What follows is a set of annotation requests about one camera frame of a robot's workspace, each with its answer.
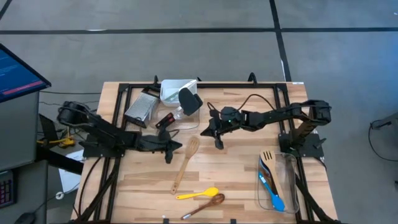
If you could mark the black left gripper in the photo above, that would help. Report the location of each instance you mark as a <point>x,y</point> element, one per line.
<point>164,144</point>

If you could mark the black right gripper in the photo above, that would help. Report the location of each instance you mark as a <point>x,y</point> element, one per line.
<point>217,124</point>

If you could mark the light wooden spatula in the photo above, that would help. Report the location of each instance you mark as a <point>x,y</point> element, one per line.
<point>186,161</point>

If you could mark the black rectangular-head turner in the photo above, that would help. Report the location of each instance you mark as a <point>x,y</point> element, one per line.
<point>199,101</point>

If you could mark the black round-head turner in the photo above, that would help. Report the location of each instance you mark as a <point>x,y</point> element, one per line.
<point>186,101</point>

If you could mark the silver serrated steel knife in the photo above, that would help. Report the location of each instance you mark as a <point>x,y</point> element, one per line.
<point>171,99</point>

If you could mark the yellow silicone spoon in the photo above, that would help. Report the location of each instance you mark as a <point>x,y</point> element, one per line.
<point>211,190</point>

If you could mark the large blue silicone spoon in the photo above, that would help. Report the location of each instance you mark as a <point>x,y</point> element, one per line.
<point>261,166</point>

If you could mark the wooden slotted spatula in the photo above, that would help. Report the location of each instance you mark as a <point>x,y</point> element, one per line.
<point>269,158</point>

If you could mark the dark wooden spoon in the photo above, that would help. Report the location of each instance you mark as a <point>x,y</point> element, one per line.
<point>217,199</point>

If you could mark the black slotted spoon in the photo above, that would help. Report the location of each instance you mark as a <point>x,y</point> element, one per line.
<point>271,186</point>

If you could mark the small blue silicone spoon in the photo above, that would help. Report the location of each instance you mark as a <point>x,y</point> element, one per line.
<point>277,203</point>

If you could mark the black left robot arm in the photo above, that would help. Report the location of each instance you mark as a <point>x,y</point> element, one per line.
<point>102,132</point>

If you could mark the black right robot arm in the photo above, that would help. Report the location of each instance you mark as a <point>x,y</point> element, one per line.
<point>270,116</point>

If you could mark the clear plastic container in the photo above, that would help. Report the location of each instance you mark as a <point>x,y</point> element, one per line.
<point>289,174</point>
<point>189,124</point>

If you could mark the metal box grater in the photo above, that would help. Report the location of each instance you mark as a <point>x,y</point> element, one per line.
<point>141,107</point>

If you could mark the white plastic bin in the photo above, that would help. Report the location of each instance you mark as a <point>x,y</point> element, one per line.
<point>169,87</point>

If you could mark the small white label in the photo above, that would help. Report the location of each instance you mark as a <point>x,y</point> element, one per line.
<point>297,83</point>

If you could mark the white paper sheet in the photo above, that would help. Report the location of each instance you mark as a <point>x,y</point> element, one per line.
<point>66,180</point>

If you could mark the grey desk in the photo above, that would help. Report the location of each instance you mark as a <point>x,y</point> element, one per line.
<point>18,130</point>

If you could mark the black computer mouse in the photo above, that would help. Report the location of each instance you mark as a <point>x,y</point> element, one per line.
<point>25,218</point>

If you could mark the blue-screen monitor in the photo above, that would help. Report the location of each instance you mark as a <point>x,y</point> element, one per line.
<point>18,77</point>

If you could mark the grey stand leg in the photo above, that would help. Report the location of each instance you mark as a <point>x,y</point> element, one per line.
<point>385,122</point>

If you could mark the black keyboard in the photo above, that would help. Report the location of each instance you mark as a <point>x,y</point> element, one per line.
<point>6,189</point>

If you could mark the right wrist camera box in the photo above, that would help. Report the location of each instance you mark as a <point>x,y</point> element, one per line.
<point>231,115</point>

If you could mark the black metal table frame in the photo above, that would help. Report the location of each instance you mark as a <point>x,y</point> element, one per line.
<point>236,85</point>

